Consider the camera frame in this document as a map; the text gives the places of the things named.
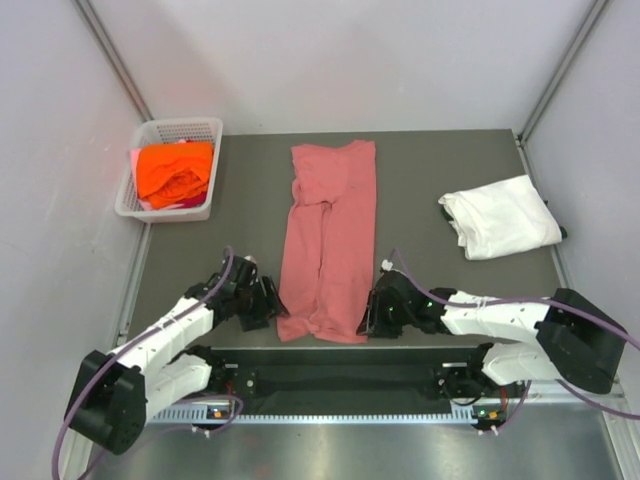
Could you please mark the light pink shirt in basket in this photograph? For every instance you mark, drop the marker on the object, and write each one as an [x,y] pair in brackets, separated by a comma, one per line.
[133,160]

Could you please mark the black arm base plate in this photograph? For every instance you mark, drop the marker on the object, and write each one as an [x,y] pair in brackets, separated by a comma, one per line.
[348,376]

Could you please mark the magenta shirt in basket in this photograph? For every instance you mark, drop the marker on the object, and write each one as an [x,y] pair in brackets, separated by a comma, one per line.
[191,202]

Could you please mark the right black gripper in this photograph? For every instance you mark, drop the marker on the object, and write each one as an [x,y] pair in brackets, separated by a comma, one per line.
[378,327]

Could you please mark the grey slotted cable duct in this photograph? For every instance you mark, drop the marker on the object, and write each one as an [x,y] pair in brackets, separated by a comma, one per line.
[204,414]

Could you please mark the white plastic laundry basket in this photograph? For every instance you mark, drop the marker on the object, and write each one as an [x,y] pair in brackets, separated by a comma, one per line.
[169,131]

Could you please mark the orange t shirt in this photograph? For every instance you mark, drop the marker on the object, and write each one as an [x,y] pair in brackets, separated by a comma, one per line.
[169,173]

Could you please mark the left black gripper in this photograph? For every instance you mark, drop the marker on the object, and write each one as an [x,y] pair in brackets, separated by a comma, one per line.
[257,320]

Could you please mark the folded white t shirt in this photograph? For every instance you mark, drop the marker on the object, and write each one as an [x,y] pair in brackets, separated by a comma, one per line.
[500,219]

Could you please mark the salmon pink t shirt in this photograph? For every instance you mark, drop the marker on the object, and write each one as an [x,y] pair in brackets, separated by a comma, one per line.
[328,258]

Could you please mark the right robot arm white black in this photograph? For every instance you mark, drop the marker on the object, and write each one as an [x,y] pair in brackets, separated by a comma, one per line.
[562,338]

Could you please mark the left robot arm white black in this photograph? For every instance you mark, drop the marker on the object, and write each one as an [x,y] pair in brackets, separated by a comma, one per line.
[117,393]

